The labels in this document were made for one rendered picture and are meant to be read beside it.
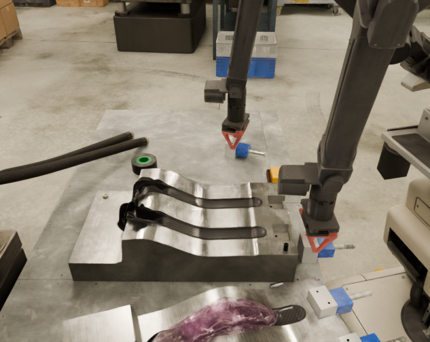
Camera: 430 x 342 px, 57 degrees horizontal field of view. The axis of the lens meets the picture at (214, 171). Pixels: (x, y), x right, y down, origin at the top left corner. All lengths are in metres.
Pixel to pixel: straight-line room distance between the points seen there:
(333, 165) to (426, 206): 0.45
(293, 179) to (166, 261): 0.32
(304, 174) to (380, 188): 1.92
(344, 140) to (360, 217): 1.76
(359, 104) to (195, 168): 0.74
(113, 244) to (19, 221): 1.61
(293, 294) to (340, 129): 0.36
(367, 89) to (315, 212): 0.35
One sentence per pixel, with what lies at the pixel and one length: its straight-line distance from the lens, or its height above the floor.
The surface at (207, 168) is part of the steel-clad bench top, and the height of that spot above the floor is 0.80.
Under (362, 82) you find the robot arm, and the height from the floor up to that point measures 1.30.
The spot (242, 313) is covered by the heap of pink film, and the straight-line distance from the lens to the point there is 0.75.
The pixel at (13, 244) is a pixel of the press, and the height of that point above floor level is 0.77.
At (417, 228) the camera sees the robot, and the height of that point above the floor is 0.80.
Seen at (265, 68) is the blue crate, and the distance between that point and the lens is 4.15.
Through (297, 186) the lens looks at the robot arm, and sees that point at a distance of 0.83.
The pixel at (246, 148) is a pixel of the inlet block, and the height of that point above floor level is 0.84.
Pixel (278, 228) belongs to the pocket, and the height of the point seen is 0.88.
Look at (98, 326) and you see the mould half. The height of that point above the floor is 0.91.
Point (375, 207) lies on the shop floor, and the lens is 2.55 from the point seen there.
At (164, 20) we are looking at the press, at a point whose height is 0.37.
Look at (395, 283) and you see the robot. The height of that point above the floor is 0.28.
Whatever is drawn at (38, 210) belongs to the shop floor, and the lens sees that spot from 2.57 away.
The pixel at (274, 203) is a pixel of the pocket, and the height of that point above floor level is 0.86.
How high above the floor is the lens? 1.52
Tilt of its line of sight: 35 degrees down
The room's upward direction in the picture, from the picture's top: straight up
